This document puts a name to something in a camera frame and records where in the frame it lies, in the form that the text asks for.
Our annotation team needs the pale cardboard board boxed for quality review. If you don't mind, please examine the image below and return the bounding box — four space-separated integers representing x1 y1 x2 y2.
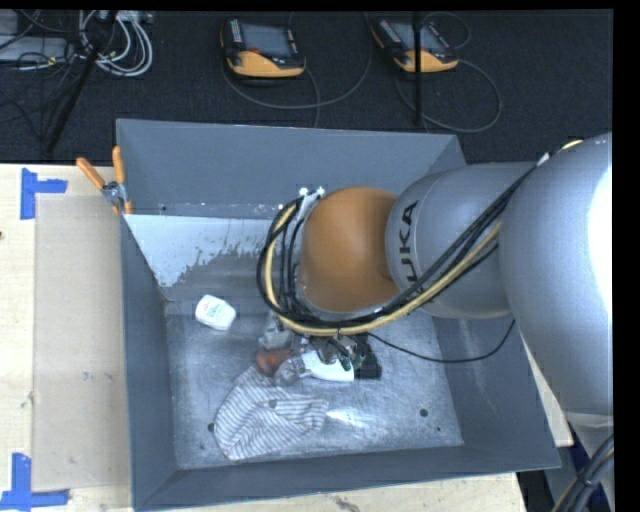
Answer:
30 193 133 494

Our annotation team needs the black cylinder on white bracket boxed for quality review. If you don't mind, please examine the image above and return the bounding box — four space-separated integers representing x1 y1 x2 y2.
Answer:
301 333 384 384

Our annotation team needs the grey metal bin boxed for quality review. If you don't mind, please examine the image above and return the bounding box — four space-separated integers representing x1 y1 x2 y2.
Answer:
114 118 562 511

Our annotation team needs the red-brown round object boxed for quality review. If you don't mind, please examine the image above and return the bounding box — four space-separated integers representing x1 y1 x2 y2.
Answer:
255 347 292 377

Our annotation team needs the striped white cloth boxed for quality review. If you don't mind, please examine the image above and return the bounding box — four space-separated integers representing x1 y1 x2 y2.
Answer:
213 364 331 462

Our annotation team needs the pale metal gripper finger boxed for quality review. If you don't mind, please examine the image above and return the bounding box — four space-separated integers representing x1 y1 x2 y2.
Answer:
258 315 294 352
273 353 308 387

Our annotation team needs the white plastic bottle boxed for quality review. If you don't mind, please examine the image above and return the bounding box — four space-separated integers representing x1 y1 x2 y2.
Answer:
194 294 238 332

